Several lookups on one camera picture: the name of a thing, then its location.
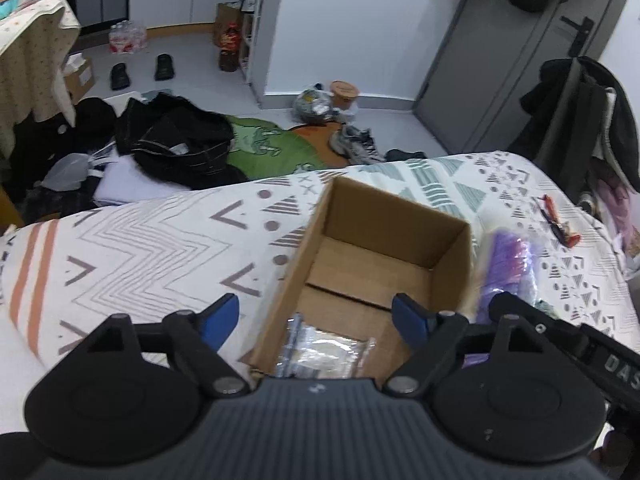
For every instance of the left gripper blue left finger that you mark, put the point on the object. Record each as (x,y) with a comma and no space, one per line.
(196,338)

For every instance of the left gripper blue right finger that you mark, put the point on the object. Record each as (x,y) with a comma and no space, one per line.
(432,338)

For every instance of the purple wafer snack pack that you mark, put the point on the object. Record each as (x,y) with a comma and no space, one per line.
(505,262)

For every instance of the clear white snack packet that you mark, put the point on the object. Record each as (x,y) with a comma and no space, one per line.
(311,353)

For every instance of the brown cardboard box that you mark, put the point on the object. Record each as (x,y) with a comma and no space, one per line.
(362,247)

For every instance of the patterned bed blanket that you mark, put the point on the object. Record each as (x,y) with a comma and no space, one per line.
(61,278)

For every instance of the green dinosaur rug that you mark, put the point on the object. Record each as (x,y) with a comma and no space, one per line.
(262,149)

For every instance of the grey sneaker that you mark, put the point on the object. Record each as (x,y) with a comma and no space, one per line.
(356,145)

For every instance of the black clothes pile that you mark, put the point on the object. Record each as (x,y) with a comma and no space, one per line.
(60,167)

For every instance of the black office chair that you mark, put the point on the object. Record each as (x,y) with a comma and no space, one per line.
(575,124)

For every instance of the brown lidded jar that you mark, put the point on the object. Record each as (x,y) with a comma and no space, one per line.
(343,94)

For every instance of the black jacket on chair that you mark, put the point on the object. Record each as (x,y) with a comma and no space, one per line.
(618,141)

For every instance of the right black slipper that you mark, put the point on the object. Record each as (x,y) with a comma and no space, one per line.
(164,68)

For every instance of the black slipper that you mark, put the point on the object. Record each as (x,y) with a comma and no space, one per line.
(119,78)
(164,68)

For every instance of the left black slipper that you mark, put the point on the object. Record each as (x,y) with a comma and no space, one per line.
(119,78)

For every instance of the small cardboard box on floor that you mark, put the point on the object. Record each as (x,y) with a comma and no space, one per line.
(78,76)

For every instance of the grey door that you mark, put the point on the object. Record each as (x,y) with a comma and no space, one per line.
(491,56)

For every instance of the dark soda bottle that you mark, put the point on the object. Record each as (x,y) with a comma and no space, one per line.
(229,45)

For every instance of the brown paper bag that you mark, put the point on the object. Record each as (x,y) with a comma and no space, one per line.
(228,13)

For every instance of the water bottle pack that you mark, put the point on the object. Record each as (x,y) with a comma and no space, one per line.
(127,37)

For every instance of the dotted cream tablecloth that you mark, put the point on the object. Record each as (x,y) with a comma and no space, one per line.
(35,42)

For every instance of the red keychain with keys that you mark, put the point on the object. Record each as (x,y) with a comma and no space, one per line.
(560,230)

